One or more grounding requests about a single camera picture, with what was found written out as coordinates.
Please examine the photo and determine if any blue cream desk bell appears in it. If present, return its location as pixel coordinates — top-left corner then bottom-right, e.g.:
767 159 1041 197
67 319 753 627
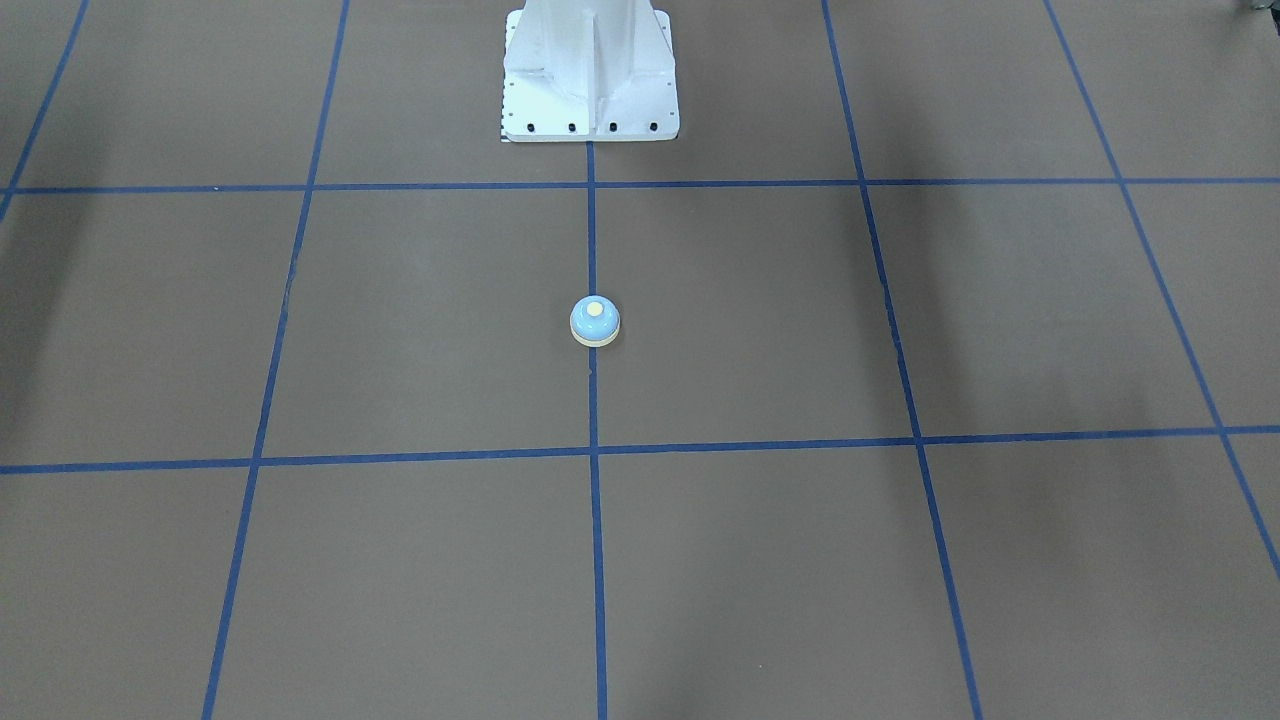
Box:
570 295 621 348

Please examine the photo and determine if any white camera mast with base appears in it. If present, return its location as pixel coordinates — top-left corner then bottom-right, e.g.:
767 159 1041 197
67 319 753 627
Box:
500 1 681 143

